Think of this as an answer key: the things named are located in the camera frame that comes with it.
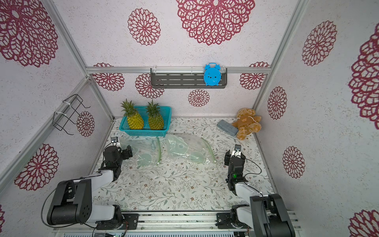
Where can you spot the yellow pineapple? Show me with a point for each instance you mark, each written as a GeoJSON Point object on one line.
{"type": "Point", "coordinates": [134, 119]}

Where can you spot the greenish pineapple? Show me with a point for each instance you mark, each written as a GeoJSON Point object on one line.
{"type": "Point", "coordinates": [155, 119]}

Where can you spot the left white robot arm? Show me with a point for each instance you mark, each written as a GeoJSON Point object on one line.
{"type": "Point", "coordinates": [72, 200]}

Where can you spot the blue alarm clock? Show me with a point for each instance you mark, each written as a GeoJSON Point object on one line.
{"type": "Point", "coordinates": [212, 74]}

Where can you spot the grey sponge block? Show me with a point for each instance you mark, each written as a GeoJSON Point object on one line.
{"type": "Point", "coordinates": [227, 127]}

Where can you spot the brown teddy bear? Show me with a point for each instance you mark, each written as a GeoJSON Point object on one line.
{"type": "Point", "coordinates": [247, 122]}

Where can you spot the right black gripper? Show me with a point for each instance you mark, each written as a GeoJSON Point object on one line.
{"type": "Point", "coordinates": [234, 157]}

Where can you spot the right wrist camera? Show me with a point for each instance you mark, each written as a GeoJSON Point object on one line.
{"type": "Point", "coordinates": [237, 151]}

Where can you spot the zip-top bag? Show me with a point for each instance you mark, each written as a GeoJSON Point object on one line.
{"type": "Point", "coordinates": [190, 148]}
{"type": "Point", "coordinates": [146, 152]}

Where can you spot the grey wall shelf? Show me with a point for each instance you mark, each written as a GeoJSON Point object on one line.
{"type": "Point", "coordinates": [190, 80]}

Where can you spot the metal base rail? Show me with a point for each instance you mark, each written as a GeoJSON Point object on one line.
{"type": "Point", "coordinates": [164, 224]}

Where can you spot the teal plastic basket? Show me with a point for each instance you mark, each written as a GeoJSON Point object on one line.
{"type": "Point", "coordinates": [166, 113]}

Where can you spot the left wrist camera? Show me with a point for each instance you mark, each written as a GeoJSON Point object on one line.
{"type": "Point", "coordinates": [115, 142]}

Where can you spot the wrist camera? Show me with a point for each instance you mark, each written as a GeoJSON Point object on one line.
{"type": "Point", "coordinates": [237, 151]}
{"type": "Point", "coordinates": [115, 142]}

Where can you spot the black wire rack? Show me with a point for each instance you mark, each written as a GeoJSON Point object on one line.
{"type": "Point", "coordinates": [71, 106]}

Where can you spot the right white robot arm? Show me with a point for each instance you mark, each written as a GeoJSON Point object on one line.
{"type": "Point", "coordinates": [264, 214]}

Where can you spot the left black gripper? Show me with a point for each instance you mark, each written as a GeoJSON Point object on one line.
{"type": "Point", "coordinates": [126, 152]}

